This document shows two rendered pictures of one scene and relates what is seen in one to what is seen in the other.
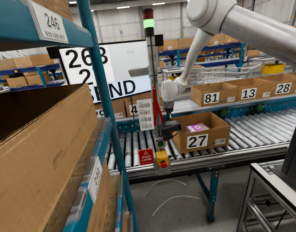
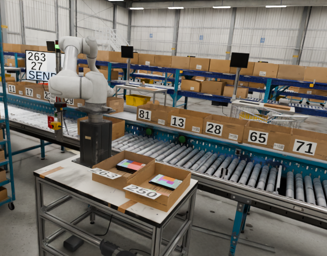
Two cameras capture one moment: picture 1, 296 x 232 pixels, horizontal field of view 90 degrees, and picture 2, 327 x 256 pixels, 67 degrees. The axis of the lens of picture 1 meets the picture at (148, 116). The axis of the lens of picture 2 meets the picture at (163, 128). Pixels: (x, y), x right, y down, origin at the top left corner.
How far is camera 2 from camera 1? 230 cm
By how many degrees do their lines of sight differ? 29
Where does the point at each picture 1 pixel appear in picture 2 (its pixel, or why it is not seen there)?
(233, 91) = (163, 115)
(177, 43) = (275, 69)
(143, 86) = not seen: hidden behind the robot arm
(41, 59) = (117, 56)
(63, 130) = not seen: outside the picture
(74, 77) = (29, 64)
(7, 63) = not seen: hidden behind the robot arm
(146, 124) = (53, 100)
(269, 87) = (198, 122)
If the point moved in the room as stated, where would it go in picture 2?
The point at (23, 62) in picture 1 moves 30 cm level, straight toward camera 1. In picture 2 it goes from (102, 55) to (100, 55)
